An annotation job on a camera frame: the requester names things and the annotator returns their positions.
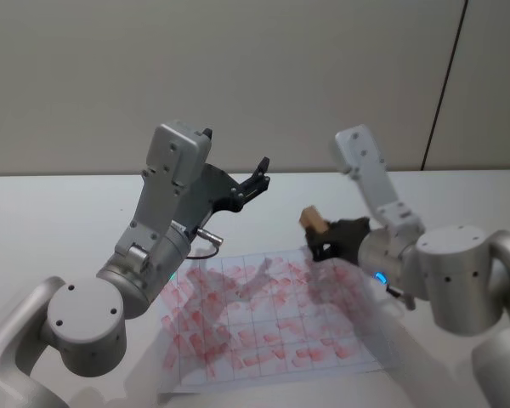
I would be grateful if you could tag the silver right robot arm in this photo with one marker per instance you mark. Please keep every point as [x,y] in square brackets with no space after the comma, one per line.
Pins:
[455,280]

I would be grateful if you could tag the white grid paper red stamps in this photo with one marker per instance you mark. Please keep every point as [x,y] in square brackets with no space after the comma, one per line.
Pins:
[276,323]

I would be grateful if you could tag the small wooden stamp block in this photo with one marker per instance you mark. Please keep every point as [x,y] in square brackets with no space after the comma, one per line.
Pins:
[312,220]

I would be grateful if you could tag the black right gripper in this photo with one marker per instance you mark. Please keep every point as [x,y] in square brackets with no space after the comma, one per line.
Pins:
[348,240]

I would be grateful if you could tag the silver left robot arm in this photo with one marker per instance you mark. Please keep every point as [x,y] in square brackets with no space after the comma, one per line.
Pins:
[85,314]

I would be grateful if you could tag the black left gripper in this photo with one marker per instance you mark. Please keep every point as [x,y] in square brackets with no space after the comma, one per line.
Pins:
[214,187]

